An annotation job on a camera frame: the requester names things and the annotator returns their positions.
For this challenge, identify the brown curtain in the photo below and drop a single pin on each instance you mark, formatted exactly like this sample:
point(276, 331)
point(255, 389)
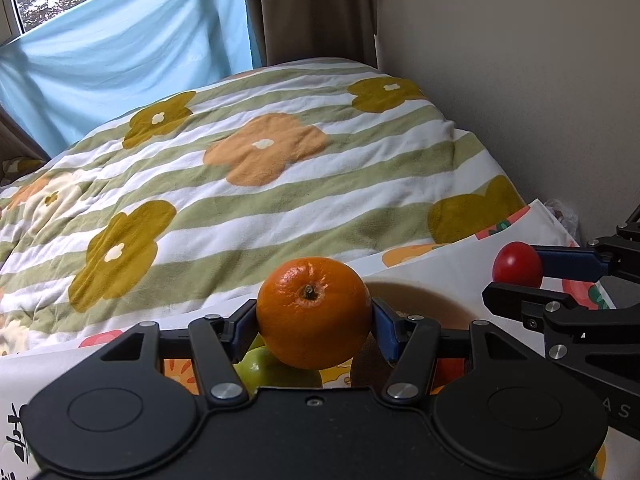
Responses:
point(291, 30)
point(15, 142)

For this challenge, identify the floral striped quilt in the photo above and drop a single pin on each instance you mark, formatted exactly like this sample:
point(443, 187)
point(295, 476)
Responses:
point(190, 201)

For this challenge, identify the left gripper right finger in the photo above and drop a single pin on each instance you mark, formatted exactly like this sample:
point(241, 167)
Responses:
point(409, 346)

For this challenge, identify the green apple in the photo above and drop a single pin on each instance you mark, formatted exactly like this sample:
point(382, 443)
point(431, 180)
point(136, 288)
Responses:
point(260, 368)

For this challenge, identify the brown curtain right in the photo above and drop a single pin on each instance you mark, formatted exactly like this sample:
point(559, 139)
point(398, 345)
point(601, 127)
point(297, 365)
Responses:
point(291, 30)

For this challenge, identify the brown curtain left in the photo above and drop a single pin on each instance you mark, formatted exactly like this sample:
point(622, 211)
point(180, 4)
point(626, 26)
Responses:
point(15, 142)

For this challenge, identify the yellow cartoon ceramic plate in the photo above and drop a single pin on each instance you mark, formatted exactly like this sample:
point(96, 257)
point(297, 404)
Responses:
point(368, 367)

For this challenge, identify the white plastic bag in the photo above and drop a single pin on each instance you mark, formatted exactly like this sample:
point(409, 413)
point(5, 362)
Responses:
point(566, 216)

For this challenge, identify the white fruit print cloth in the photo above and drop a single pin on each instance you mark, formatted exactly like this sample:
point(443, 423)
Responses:
point(452, 276)

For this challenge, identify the light blue window cloth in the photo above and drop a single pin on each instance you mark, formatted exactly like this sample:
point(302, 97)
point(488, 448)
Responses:
point(104, 58)

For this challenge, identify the red cherry tomato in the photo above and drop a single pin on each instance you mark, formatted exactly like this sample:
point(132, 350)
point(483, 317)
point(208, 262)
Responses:
point(518, 263)

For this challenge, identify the medium orange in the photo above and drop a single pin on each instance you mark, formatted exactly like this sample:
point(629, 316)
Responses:
point(314, 313)

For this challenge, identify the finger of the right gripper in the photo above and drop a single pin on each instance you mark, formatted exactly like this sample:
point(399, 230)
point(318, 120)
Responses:
point(563, 322)
point(605, 256)

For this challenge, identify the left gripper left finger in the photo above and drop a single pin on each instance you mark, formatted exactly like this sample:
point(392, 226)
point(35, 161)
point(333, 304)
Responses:
point(217, 344)

